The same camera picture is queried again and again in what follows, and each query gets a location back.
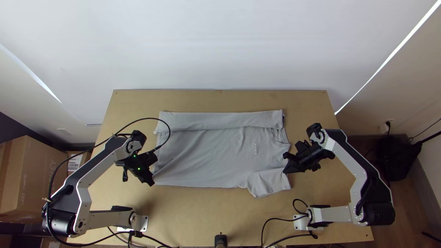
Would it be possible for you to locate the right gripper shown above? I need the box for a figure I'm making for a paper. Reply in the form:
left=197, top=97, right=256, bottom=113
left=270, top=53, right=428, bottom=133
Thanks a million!
left=283, top=140, right=335, bottom=174

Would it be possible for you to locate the grey t-shirt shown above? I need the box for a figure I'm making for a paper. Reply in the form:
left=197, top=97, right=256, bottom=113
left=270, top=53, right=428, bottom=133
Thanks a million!
left=151, top=109, right=293, bottom=199

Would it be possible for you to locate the small cardboard box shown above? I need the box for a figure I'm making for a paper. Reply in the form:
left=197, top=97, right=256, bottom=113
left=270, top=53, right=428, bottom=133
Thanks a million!
left=65, top=151, right=93, bottom=177

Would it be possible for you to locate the black bag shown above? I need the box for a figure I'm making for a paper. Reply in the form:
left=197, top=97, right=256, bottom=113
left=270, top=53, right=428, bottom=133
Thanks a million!
left=374, top=135, right=423, bottom=182

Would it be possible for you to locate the large cardboard box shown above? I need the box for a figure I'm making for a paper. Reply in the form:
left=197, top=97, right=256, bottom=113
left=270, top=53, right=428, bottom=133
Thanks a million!
left=0, top=135, right=69, bottom=223

